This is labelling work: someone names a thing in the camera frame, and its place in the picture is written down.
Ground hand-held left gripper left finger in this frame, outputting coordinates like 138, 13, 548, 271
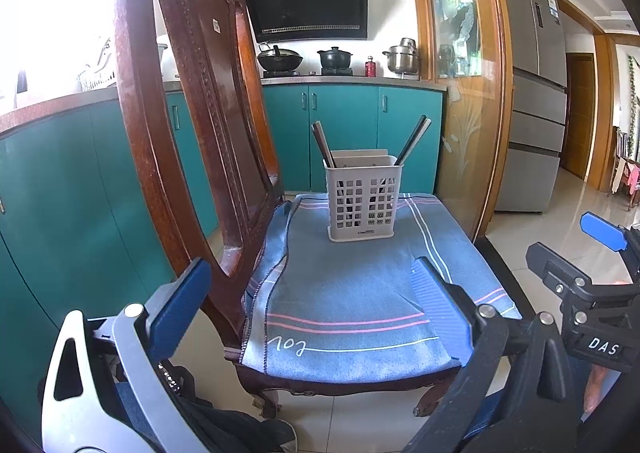
41, 257, 213, 453

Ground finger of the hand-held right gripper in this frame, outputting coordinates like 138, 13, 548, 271
525, 241, 640, 306
580, 212, 640, 279

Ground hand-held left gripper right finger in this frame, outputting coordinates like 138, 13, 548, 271
402, 255, 583, 453

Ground white plastic chopstick basket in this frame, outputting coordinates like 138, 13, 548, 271
325, 149, 401, 244

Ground dark grey chopstick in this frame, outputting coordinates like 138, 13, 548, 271
396, 114, 427, 166

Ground person's right hand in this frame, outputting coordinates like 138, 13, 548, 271
582, 367, 622, 422

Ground clothes drying rack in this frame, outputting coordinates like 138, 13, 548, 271
607, 128, 640, 209

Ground blue plaid cloth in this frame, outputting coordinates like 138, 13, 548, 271
240, 192, 523, 379

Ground brown wooden door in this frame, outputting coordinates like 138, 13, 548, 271
560, 53, 599, 181

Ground green vine plant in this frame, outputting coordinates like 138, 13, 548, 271
627, 56, 640, 159

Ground silver refrigerator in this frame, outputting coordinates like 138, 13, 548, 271
494, 0, 568, 214

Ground carved wooden chair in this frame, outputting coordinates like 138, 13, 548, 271
114, 0, 523, 420

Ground wood framed glass sliding door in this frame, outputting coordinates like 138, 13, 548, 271
425, 0, 516, 244

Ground teal kitchen base cabinets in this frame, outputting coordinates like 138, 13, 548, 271
0, 78, 446, 384

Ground white dish rack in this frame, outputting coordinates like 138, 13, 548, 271
77, 66, 121, 93

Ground white rice cooker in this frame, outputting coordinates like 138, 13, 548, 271
156, 43, 176, 81

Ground stainless steel pot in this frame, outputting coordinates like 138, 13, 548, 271
382, 38, 421, 75

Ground black wok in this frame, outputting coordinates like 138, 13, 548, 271
256, 44, 304, 73

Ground gas stove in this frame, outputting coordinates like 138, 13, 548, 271
260, 67, 357, 79

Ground black cooking pot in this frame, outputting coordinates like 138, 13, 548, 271
317, 46, 355, 70

